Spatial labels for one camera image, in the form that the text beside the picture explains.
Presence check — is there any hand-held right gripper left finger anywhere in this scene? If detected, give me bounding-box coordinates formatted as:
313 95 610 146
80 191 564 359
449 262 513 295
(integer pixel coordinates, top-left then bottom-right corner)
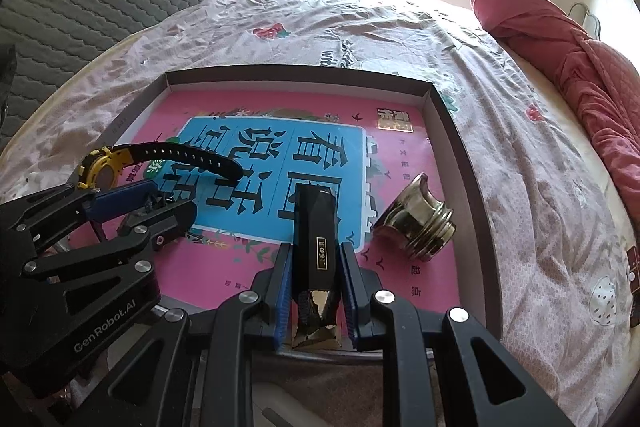
75 243 296 427

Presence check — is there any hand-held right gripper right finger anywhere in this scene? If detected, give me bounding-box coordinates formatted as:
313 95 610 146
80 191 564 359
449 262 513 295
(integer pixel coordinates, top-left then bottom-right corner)
340 242 576 427

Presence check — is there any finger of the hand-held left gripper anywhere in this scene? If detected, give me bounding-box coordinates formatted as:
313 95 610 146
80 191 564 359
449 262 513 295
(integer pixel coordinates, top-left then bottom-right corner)
0 179 157 258
20 199 197 293

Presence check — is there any yellow and black wristwatch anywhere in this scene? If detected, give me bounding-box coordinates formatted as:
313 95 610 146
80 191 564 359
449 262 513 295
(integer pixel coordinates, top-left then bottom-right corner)
77 141 242 192

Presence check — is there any black and gold lighter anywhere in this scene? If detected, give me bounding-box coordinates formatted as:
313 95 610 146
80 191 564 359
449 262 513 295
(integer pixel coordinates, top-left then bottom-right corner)
291 184 346 350

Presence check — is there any brass threaded fitting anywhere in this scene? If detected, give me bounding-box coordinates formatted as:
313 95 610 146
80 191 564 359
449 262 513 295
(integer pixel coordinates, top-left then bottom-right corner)
372 173 457 263

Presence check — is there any shallow grey cardboard box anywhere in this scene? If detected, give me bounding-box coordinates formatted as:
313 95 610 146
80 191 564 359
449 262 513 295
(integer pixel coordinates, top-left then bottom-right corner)
55 67 503 363

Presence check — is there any pink and blue book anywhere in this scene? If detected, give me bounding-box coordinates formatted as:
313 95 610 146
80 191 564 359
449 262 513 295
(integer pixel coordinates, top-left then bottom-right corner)
100 89 461 313

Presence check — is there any pink quilt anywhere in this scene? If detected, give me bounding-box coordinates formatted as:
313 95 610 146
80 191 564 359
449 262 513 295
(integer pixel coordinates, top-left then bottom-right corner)
470 0 640 218

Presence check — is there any white metal frame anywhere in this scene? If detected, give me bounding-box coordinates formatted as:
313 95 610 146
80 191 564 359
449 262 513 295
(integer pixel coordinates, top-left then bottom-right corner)
570 2 601 40

